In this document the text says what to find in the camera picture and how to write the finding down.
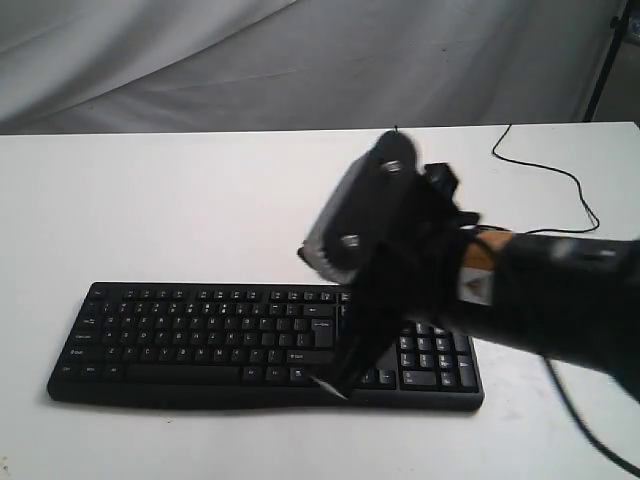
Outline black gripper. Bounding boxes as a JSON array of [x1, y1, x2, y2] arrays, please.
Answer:
[[299, 130, 480, 400]]

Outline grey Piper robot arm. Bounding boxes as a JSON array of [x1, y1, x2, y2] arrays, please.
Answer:
[[298, 130, 639, 398]]

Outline black acer keyboard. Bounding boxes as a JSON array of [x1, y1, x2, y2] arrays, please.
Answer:
[[47, 282, 485, 412]]

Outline white backdrop cloth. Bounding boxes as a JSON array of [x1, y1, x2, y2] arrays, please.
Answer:
[[1, 1, 624, 134]]

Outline thin black looping cable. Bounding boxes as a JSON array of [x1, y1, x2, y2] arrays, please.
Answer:
[[492, 123, 600, 236]]

